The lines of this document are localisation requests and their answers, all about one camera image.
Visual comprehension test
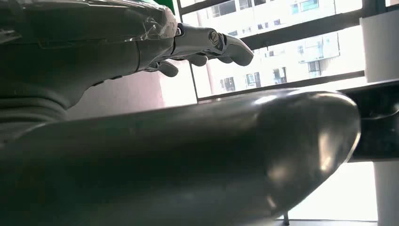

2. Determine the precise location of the white square pillar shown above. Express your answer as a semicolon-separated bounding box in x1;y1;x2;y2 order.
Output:
360;6;399;226

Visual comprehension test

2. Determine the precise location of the dark window frame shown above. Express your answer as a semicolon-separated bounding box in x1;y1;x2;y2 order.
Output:
176;0;399;104

